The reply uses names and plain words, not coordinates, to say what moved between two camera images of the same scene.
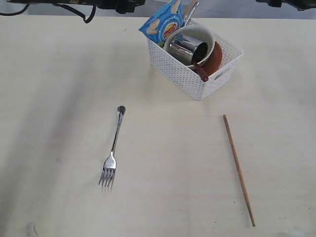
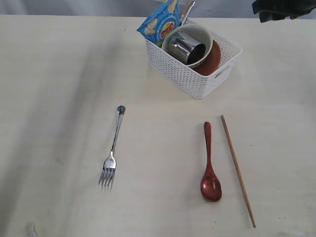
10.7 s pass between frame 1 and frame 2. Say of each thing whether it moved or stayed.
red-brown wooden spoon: moved
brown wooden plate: stayed
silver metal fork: stayed
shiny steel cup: stayed
